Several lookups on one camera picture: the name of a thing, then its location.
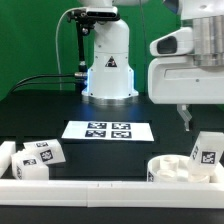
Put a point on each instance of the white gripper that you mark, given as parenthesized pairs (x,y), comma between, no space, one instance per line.
(173,78)

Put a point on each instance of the white round stool seat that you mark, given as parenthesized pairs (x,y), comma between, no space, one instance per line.
(179,168)

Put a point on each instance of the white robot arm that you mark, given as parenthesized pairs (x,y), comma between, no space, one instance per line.
(110,80)

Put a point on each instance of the white marker tag sheet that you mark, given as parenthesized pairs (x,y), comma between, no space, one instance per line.
(99,130)

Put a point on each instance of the white U-shaped frame fence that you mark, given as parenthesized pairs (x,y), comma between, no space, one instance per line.
(104,193)

